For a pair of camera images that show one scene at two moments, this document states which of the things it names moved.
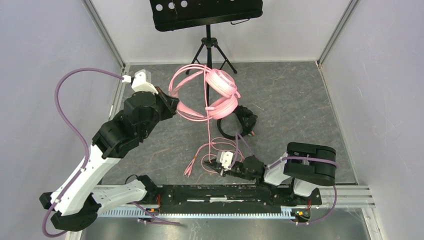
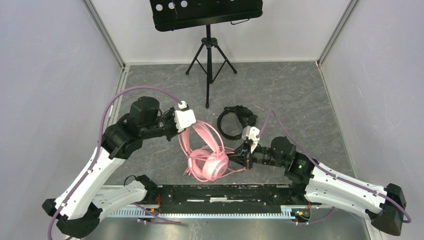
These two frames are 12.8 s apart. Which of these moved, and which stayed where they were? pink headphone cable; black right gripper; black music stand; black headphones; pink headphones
Moved: black right gripper; pink headphones; pink headphone cable
Stayed: black headphones; black music stand
